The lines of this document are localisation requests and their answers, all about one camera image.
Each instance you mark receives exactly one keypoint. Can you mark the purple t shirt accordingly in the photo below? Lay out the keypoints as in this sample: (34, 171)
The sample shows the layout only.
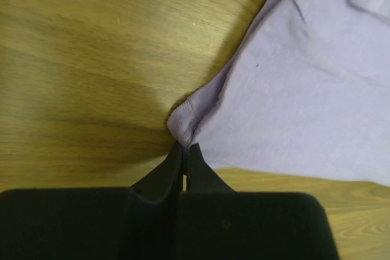
(306, 93)

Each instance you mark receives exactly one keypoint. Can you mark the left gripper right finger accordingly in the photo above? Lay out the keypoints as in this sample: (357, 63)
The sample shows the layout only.
(216, 222)

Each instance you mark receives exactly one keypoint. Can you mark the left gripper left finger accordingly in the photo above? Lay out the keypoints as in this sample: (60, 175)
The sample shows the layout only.
(135, 222)

